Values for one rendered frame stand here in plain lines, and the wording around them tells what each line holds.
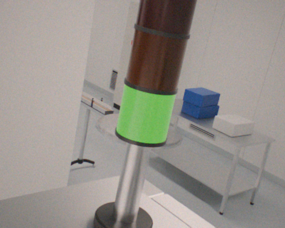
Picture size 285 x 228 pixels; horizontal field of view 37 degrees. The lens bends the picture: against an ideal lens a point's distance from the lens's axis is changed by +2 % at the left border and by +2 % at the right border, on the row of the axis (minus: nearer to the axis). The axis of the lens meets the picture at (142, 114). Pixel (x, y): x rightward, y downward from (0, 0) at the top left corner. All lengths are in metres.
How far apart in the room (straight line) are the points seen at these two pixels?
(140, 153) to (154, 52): 0.10
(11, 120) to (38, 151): 0.23
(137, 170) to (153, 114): 0.06
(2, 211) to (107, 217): 0.10
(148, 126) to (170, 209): 0.15
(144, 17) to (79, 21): 1.66
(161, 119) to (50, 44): 1.61
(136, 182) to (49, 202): 0.11
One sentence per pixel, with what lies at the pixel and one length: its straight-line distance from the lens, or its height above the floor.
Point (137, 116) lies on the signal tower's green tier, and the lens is 0.37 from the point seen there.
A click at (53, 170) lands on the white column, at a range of 2.22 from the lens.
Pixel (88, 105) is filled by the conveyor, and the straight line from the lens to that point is 5.10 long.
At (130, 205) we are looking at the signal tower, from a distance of 0.42.
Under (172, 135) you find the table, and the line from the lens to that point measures 4.45.
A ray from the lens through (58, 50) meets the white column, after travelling 1.99.
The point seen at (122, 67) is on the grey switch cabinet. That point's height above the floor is 0.83.
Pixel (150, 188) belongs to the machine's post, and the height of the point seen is 2.10.
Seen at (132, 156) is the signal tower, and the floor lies 2.18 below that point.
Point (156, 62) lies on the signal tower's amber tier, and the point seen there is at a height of 2.28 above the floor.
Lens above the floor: 2.33
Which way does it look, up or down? 16 degrees down
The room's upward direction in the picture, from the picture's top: 11 degrees clockwise
